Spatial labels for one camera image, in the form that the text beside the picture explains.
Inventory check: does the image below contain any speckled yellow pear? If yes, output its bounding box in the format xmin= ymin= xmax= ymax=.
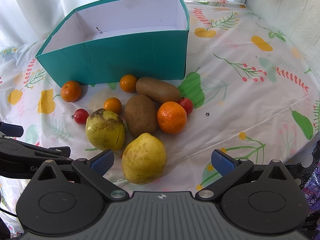
xmin=85 ymin=108 xmax=125 ymax=152

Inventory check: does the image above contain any smooth yellow pear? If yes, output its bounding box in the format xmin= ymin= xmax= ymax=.
xmin=121 ymin=133 xmax=167 ymax=185

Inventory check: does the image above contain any red cherry tomato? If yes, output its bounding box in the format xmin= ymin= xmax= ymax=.
xmin=73 ymin=108 xmax=89 ymax=125
xmin=178 ymin=98 xmax=193 ymax=115

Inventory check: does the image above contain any orange cherry tomato front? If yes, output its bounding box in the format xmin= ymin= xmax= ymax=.
xmin=103 ymin=97 xmax=122 ymax=115

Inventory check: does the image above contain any orange cherry tomato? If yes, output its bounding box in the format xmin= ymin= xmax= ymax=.
xmin=119 ymin=74 xmax=138 ymax=93
xmin=103 ymin=97 xmax=122 ymax=115

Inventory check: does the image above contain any brown kiwi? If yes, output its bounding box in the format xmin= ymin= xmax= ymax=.
xmin=125 ymin=95 xmax=157 ymax=138
xmin=136 ymin=77 xmax=181 ymax=104

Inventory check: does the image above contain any large orange mandarin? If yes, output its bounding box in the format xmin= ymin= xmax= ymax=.
xmin=157 ymin=101 xmax=187 ymax=134

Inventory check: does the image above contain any small mandarin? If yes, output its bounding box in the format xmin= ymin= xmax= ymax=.
xmin=61 ymin=81 xmax=82 ymax=102

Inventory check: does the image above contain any purple patterned bedding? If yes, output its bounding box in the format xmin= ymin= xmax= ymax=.
xmin=286 ymin=142 xmax=319 ymax=239

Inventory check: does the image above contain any floral plastic tablecloth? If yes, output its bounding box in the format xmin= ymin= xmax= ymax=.
xmin=0 ymin=0 xmax=320 ymax=238

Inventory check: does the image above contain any teal cardboard box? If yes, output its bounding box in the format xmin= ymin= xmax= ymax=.
xmin=36 ymin=0 xmax=189 ymax=86

